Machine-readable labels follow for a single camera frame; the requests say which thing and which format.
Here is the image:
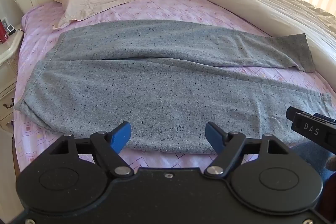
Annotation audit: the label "grey speckled pants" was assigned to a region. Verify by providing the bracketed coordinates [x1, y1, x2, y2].
[15, 20, 334, 153]

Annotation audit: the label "white carved nightstand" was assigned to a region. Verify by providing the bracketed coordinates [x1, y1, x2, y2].
[0, 24, 24, 134]

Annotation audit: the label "cream duvet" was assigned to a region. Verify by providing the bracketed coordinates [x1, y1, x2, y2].
[208, 0, 336, 88]

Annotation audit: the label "red thermos bottle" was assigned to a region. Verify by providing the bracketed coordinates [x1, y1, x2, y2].
[0, 18, 8, 44]

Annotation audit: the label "small white charger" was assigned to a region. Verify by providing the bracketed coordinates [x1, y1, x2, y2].
[7, 24, 15, 33]

